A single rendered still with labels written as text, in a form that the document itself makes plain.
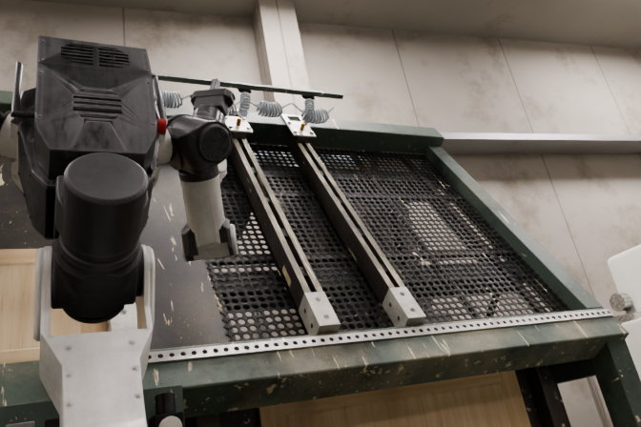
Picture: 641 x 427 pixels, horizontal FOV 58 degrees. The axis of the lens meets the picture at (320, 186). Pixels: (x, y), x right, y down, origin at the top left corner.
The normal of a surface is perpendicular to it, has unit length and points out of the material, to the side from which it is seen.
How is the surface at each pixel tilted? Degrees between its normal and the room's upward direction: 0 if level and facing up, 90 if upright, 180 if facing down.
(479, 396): 90
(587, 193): 90
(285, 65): 90
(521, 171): 90
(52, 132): 82
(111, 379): 65
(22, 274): 60
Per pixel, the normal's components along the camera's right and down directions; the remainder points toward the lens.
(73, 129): 0.37, -0.56
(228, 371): 0.25, -0.83
